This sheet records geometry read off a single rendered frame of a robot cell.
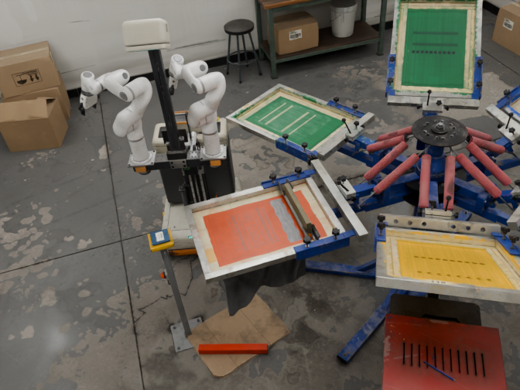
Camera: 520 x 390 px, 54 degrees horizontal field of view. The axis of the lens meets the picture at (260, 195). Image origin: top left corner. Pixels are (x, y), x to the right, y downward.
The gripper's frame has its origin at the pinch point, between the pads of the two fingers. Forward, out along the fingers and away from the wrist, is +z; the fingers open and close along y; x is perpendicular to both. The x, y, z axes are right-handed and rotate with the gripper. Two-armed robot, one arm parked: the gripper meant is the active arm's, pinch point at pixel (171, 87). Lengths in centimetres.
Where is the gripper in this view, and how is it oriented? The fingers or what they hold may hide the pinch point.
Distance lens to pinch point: 334.0
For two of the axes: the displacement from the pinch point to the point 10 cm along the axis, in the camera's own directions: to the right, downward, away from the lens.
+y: 0.0, -9.0, 4.3
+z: -2.8, 4.1, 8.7
